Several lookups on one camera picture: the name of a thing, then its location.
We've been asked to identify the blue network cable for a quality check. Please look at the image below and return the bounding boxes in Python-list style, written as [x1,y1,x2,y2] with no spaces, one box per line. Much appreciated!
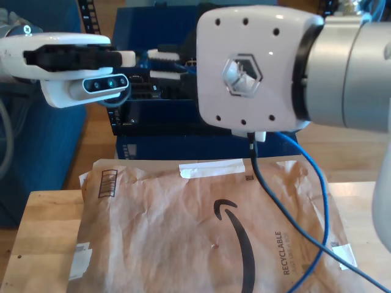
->
[137,56,332,293]

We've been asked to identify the black rack server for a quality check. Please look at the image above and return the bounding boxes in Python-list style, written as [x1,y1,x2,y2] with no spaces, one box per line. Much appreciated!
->
[122,71,199,101]

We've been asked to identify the dark blue box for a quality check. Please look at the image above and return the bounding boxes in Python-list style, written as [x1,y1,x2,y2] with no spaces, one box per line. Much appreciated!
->
[114,132,302,161]

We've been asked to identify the blue sofa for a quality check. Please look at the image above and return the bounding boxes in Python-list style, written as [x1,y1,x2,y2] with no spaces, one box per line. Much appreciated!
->
[0,0,88,230]

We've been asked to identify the brown paper mailer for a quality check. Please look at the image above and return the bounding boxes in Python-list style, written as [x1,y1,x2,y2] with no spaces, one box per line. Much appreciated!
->
[67,153,367,293]

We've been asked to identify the blue network switch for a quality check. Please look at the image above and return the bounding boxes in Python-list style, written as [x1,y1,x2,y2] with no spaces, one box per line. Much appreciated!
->
[114,5,202,71]

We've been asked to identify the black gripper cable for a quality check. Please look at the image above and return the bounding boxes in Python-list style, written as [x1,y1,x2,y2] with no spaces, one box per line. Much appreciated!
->
[97,84,133,108]

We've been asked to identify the black camera cable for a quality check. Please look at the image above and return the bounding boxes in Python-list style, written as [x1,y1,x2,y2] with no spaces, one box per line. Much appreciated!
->
[247,131,391,292]

